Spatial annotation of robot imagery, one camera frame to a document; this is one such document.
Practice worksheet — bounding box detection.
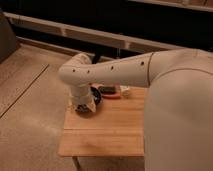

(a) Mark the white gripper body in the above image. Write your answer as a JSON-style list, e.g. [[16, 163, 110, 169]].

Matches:
[[70, 84, 96, 113]]

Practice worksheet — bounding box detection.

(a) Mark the white eraser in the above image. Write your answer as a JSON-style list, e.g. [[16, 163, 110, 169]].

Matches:
[[120, 85, 131, 98]]

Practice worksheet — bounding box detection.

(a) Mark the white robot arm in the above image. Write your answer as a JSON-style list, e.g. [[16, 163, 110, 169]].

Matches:
[[59, 48, 213, 171]]

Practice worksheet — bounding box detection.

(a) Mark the dark blue bowl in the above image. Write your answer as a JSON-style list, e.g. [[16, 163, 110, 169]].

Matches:
[[90, 86, 102, 106]]

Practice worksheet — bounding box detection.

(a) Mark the black table leg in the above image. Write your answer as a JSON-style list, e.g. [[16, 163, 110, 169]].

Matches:
[[92, 49, 102, 64]]

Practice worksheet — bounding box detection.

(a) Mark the wooden table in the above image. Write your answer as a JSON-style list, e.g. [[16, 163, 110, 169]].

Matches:
[[58, 87, 147, 157]]

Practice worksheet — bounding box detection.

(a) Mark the dark grey cabinet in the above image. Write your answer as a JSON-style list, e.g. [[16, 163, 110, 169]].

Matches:
[[0, 8, 20, 63]]

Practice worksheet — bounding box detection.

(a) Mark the white wall rail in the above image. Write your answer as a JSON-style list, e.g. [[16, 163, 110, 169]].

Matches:
[[4, 12, 182, 53]]

